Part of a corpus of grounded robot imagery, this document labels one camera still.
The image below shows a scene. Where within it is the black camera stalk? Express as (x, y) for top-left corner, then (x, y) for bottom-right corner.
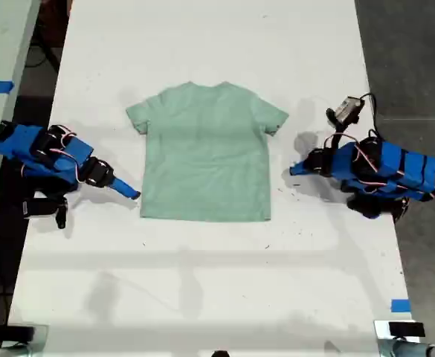
(54, 197), (69, 229)
(324, 107), (349, 150)

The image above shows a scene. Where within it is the black floor cable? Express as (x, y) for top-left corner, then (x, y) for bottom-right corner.
(25, 35), (61, 68)

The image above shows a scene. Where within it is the black camera cable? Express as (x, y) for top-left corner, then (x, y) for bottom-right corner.
(358, 92), (381, 139)

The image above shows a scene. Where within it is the small black box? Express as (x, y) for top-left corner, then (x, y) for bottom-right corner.
(0, 326), (36, 344)
(387, 321), (426, 339)

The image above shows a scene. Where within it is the short blue tape strip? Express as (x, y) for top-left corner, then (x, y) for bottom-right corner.
(390, 298), (413, 314)

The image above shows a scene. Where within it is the grey side table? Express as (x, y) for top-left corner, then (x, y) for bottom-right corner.
(0, 0), (42, 231)

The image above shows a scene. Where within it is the black camera box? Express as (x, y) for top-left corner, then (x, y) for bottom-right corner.
(334, 95), (365, 125)
(21, 197), (60, 217)

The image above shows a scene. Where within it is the pale green T-shirt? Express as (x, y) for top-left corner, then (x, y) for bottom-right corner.
(125, 80), (290, 223)

